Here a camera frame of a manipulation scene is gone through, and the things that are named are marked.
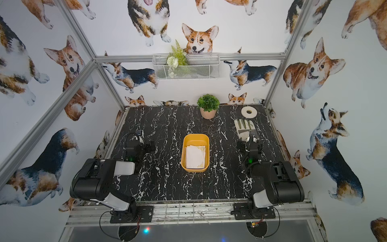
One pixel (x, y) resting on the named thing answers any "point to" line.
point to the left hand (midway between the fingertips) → (146, 136)
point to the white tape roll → (245, 114)
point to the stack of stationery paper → (195, 157)
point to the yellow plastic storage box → (188, 139)
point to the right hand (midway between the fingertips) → (248, 137)
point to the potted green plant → (208, 104)
